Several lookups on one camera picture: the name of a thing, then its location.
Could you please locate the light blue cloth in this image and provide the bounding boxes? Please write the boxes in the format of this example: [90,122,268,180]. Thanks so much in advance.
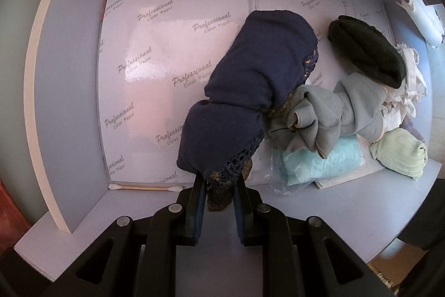
[268,137,376,195]

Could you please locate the navy lace underwear roll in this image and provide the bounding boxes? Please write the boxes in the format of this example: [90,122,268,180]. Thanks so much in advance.
[177,10,320,214]

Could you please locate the black sock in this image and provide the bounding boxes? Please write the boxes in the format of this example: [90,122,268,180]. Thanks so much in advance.
[328,15,407,89]

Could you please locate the grey cloth roll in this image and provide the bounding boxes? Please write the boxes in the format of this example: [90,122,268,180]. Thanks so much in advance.
[268,72,388,158]

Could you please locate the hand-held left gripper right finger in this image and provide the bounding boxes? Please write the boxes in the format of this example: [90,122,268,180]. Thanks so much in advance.
[236,177,393,297]

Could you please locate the cotton swab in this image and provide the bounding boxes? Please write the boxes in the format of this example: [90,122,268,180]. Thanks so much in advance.
[108,183,185,193]

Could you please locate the pale green ribbed sock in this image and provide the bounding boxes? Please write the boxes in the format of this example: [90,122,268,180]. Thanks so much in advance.
[369,128,428,181]

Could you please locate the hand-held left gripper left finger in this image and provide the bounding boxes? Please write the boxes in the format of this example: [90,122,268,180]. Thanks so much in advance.
[42,175,206,297]

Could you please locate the glossy photo paper sheets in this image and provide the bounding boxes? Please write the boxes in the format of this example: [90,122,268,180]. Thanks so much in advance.
[97,0,397,187]

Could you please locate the red blanket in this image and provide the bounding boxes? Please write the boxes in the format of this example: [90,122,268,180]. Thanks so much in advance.
[0,179,33,249]

